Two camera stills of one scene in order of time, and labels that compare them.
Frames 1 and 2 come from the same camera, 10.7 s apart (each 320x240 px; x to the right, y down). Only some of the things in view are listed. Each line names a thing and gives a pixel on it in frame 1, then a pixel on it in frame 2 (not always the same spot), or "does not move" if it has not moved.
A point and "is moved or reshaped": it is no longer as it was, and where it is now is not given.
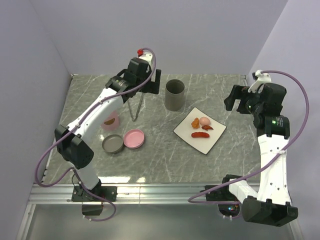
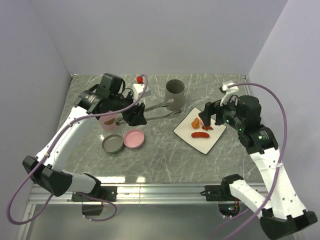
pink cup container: (113, 126) does not move
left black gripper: (152, 87) to (136, 116)
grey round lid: (112, 143) does not move
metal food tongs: (133, 118) is moved or reshaped
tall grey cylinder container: (174, 94) does not move
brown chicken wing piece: (207, 127) does not move
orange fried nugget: (195, 123) does not move
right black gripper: (241, 92) to (206, 115)
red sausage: (200, 134) does not move
